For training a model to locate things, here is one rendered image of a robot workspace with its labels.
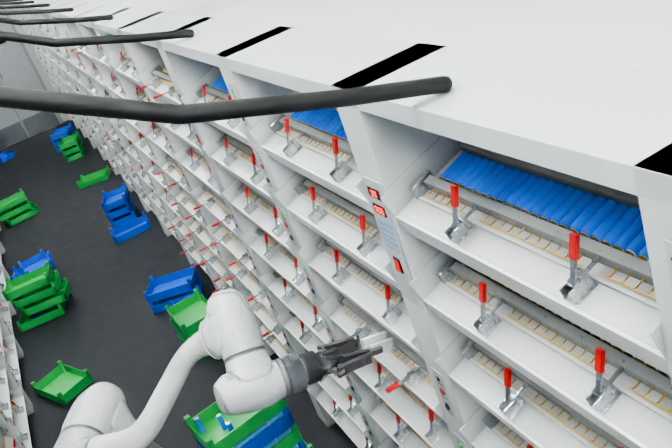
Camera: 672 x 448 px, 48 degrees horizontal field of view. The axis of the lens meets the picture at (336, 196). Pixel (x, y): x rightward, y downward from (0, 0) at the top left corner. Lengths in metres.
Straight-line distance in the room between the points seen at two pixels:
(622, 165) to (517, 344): 0.54
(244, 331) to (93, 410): 0.56
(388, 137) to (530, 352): 0.43
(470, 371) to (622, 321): 0.61
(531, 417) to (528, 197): 0.43
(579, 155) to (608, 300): 0.24
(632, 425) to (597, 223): 0.28
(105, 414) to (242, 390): 0.52
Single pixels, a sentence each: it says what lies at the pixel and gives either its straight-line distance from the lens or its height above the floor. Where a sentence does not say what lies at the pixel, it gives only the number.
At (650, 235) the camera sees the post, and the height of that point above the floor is 1.66.
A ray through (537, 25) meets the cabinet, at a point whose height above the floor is 1.74.
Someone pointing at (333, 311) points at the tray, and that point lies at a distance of 2.22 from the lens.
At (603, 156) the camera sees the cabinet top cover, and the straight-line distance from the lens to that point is 0.83.
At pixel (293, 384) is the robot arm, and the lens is 1.79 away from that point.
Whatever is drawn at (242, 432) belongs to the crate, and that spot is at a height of 0.51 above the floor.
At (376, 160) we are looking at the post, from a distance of 1.32.
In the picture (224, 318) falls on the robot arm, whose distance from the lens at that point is 1.78.
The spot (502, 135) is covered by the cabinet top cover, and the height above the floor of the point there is 1.74.
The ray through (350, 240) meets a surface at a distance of 1.74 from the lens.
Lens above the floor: 2.11
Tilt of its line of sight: 24 degrees down
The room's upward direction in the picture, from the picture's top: 20 degrees counter-clockwise
